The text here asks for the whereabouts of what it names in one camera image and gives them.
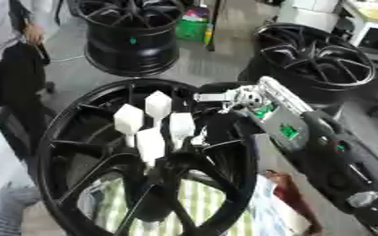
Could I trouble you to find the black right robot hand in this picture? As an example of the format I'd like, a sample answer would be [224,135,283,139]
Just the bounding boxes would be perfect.
[194,80,257,147]

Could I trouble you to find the white pin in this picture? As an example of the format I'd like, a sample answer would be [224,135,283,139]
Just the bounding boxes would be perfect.
[144,89,175,129]
[136,127,169,170]
[112,103,146,148]
[168,112,197,151]

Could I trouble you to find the large black spoked wheel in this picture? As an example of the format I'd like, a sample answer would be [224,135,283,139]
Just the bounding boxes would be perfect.
[34,77,260,236]

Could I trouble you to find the black wheel rim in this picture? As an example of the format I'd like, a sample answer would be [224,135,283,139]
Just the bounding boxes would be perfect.
[239,22,378,106]

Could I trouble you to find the black wheel with green sticker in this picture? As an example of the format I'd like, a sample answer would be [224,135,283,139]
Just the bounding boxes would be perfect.
[67,0,188,77]

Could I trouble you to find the green box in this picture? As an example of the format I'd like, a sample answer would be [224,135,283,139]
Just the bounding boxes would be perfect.
[174,6,215,42]

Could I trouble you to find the white cabinet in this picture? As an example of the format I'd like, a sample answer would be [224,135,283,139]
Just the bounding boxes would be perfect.
[276,0,378,57]

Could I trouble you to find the person's hand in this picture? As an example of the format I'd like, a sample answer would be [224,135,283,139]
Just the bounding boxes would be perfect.
[22,23,47,46]

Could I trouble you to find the person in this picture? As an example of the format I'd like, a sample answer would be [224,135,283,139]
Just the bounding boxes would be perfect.
[0,0,60,160]

